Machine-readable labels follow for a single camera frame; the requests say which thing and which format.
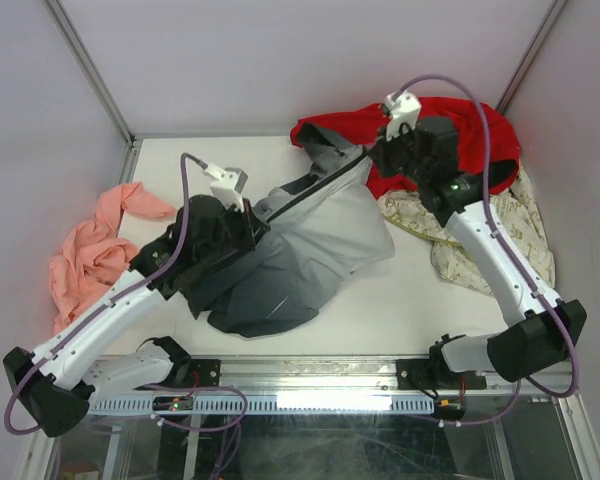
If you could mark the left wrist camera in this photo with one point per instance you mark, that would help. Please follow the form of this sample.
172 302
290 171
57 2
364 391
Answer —
227 185

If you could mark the white slotted cable duct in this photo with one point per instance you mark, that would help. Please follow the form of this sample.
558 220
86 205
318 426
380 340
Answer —
283 403

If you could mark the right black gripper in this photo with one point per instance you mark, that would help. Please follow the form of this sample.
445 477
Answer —
381 150

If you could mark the cream patterned garment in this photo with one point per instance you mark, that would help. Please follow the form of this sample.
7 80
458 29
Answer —
517 209

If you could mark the pink cloth garment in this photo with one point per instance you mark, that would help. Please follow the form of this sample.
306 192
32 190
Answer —
93 256

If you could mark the right aluminium corner post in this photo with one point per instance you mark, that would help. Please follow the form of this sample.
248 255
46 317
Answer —
541 36

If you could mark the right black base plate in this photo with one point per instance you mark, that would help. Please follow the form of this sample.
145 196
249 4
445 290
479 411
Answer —
425 375

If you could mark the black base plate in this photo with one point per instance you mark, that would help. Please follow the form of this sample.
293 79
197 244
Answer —
201 372
425 375

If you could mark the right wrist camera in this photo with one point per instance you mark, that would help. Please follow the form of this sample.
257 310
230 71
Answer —
401 109

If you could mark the left aluminium corner post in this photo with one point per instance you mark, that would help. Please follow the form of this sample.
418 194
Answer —
78 49

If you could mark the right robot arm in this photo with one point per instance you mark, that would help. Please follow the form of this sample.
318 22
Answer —
542 328

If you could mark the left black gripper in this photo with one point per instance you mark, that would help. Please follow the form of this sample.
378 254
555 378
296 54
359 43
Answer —
252 227

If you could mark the dark grey zip jacket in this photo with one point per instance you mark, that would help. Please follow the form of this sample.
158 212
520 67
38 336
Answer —
323 227

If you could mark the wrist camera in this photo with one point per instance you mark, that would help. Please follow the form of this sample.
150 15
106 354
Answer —
401 109
227 185

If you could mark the aluminium front rail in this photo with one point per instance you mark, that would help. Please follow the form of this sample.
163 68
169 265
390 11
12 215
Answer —
370 373

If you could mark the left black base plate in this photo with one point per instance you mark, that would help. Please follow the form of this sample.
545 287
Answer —
201 372

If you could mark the red jacket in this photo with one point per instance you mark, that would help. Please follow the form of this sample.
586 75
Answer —
360 127

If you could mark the aluminium corner post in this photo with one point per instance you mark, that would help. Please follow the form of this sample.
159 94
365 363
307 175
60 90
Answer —
78 49
541 36

